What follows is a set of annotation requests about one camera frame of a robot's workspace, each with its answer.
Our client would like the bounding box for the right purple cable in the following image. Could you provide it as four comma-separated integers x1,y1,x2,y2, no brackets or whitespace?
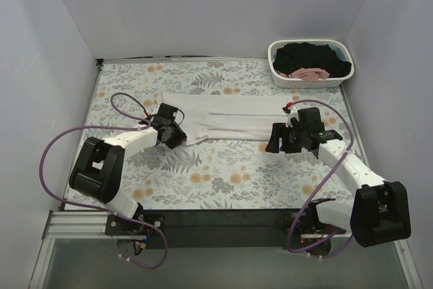
283,99,355,254

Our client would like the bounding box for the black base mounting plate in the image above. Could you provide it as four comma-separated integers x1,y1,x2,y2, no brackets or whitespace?
104,208,341,249

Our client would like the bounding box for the pink garment in basket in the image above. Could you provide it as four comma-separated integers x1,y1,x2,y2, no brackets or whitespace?
278,68,329,83

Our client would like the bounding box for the white plastic laundry basket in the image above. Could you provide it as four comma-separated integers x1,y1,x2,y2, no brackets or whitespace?
267,39,355,89

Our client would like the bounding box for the black garment in basket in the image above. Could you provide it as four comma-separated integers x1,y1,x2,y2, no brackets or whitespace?
273,42,352,78

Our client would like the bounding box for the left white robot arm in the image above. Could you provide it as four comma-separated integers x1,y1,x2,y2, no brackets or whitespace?
69,104,187,235

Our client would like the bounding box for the floral table mat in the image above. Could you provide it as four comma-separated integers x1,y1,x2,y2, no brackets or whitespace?
87,60,351,209

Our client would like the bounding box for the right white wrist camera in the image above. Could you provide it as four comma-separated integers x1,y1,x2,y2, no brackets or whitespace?
282,102,298,127

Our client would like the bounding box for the white t shirt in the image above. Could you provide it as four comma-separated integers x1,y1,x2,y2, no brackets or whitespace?
158,92,291,146

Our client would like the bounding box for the blue garment in basket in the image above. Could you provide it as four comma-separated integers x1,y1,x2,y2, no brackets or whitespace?
332,46,347,61

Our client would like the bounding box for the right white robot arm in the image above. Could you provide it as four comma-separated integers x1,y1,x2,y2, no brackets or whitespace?
265,103,411,247

